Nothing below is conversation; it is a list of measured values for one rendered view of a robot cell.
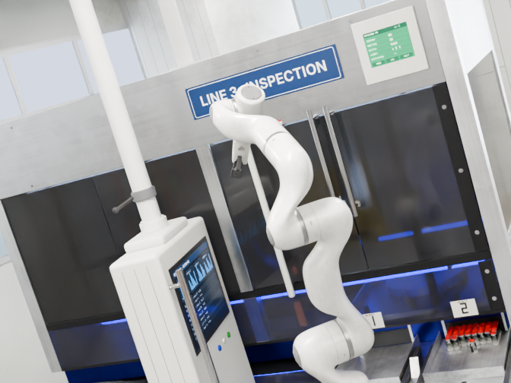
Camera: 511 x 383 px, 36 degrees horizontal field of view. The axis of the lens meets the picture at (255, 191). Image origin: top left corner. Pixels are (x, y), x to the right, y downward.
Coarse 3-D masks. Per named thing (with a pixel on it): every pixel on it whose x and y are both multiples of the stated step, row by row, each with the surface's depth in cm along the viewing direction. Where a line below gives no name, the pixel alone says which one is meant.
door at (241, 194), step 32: (288, 128) 281; (320, 128) 276; (224, 160) 293; (256, 160) 288; (224, 192) 297; (256, 192) 292; (320, 192) 282; (256, 224) 295; (256, 256) 299; (288, 256) 294; (352, 256) 284; (256, 288) 303
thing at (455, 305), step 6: (462, 300) 272; (468, 300) 271; (474, 300) 270; (456, 306) 273; (462, 306) 273; (468, 306) 272; (474, 306) 271; (456, 312) 274; (468, 312) 272; (474, 312) 272
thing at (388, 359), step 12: (372, 348) 298; (384, 348) 295; (396, 348) 291; (408, 348) 288; (348, 360) 293; (360, 360) 290; (372, 360) 287; (384, 360) 284; (396, 360) 281; (408, 360) 273; (372, 372) 277; (384, 372) 274; (396, 372) 271
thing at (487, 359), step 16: (432, 352) 271; (448, 352) 275; (464, 352) 271; (480, 352) 267; (496, 352) 264; (432, 368) 266; (448, 368) 263; (464, 368) 259; (480, 368) 249; (496, 368) 247
